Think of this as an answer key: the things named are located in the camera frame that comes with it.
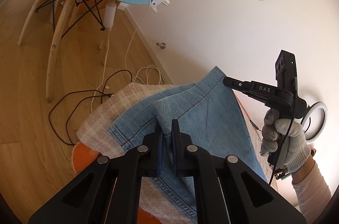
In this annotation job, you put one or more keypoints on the person's right forearm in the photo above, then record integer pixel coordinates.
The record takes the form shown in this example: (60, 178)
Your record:
(312, 187)

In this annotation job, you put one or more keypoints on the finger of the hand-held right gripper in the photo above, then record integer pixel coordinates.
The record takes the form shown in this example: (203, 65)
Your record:
(254, 97)
(238, 84)

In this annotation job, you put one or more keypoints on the person's right hand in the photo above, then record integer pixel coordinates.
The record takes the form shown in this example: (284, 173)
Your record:
(294, 142)

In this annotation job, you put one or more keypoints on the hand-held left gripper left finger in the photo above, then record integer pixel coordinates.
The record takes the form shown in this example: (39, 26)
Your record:
(159, 151)

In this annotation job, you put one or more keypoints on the blue denim pants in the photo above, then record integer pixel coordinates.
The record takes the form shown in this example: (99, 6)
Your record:
(212, 118)

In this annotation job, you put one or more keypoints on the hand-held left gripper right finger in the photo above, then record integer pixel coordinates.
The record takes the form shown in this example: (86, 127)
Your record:
(174, 145)

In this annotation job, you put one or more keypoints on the metal door stopper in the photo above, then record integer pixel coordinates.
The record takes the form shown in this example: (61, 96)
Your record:
(161, 45)

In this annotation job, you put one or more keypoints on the beige plaid blanket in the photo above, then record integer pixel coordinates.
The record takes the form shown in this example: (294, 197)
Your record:
(106, 118)

